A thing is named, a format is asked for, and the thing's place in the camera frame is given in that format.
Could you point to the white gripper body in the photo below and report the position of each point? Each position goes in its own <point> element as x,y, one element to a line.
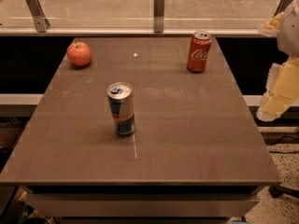
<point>290,32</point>

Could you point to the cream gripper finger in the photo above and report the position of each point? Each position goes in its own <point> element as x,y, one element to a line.
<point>270,28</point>
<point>282,90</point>

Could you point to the Red Bull can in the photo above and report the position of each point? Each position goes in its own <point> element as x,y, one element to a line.
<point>121,103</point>

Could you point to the red Coca-Cola can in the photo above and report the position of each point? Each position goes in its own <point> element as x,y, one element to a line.
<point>198,52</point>

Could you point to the red apple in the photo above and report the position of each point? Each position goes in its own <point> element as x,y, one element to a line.
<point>79,53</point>

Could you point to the black chair base caster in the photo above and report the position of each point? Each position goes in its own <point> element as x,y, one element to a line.
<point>277,191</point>

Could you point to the glass barrier panel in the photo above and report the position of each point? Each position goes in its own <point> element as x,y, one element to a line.
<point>139,14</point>

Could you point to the white table drawer front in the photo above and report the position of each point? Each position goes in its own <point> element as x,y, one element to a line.
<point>142,205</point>

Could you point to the right metal glass bracket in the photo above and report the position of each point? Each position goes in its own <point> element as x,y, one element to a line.
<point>282,6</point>

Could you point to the metal glass bracket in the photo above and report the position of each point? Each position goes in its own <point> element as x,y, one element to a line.
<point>41,23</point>
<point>282,6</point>
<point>158,16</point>

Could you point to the middle metal glass bracket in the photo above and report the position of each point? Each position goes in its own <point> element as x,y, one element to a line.
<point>158,16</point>

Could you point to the left metal glass bracket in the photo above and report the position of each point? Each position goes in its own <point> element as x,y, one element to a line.
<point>41,23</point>

